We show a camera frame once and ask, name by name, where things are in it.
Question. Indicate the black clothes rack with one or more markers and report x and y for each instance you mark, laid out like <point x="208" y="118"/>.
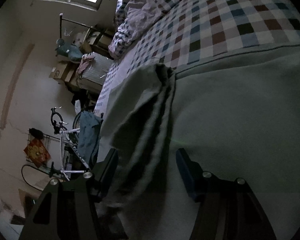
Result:
<point x="74" y="30"/>

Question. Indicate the cardboard boxes pile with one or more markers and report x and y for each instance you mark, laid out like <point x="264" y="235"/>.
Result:
<point x="94" y="75"/>

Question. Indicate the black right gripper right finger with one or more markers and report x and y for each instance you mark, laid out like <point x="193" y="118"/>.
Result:
<point x="227" y="209"/>

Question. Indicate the teal bag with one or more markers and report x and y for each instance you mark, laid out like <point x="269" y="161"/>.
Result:
<point x="68" y="50"/>

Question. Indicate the green fleece garment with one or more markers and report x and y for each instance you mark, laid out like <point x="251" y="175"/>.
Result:
<point x="237" y="115"/>

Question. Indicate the checkered crumpled quilt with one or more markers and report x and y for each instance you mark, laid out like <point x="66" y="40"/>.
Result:
<point x="132" y="18"/>

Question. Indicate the white bicycle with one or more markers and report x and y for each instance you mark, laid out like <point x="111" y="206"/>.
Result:
<point x="65" y="164"/>

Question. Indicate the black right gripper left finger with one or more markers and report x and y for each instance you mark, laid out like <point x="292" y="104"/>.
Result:
<point x="66" y="210"/>

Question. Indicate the blue cloth on bicycle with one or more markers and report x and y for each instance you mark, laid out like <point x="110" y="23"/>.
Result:
<point x="89" y="137"/>

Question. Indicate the pink cloth on box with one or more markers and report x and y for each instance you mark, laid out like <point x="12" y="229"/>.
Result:
<point x="86" y="60"/>

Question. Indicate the red paper decoration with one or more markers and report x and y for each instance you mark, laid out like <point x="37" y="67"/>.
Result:
<point x="37" y="152"/>

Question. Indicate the checkered bed sheet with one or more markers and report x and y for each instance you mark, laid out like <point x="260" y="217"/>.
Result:
<point x="197" y="29"/>

